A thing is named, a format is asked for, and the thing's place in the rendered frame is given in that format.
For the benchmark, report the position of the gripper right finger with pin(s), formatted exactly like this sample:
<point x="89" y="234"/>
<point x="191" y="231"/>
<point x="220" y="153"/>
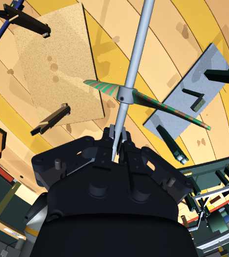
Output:
<point x="166" y="172"/>

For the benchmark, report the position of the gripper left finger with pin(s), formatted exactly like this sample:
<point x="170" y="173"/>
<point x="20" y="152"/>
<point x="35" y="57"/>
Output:
<point x="66" y="152"/>

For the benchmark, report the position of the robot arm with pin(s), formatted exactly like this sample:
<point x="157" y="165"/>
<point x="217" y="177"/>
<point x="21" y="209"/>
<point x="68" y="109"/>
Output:
<point x="36" y="220"/>

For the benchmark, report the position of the grey stand dark green posts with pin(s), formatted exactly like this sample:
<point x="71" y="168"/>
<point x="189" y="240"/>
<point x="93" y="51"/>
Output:
<point x="186" y="96"/>

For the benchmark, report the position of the tan rack dark posts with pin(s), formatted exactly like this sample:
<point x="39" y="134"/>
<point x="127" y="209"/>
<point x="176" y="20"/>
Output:
<point x="62" y="60"/>

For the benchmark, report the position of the yellow bubble level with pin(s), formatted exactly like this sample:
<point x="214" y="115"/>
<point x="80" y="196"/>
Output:
<point x="187" y="173"/>

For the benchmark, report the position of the orange black block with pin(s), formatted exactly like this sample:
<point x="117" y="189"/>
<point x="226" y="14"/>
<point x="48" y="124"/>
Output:
<point x="0" y="142"/>

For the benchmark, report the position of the green drum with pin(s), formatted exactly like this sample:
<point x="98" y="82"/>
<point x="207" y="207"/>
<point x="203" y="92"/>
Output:
<point x="218" y="222"/>

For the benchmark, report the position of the olive bar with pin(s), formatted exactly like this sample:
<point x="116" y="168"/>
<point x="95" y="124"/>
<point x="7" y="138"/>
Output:
<point x="6" y="200"/>

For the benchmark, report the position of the grey white slatted shelf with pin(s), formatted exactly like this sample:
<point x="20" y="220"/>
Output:
<point x="216" y="240"/>

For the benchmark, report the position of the white paper label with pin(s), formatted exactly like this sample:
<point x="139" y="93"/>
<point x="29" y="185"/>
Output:
<point x="14" y="233"/>

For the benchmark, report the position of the small grey box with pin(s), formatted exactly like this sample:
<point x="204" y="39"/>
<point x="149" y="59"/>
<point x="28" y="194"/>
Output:
<point x="5" y="252"/>

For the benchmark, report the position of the blue rod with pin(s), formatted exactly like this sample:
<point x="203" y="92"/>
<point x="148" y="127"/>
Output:
<point x="1" y="33"/>

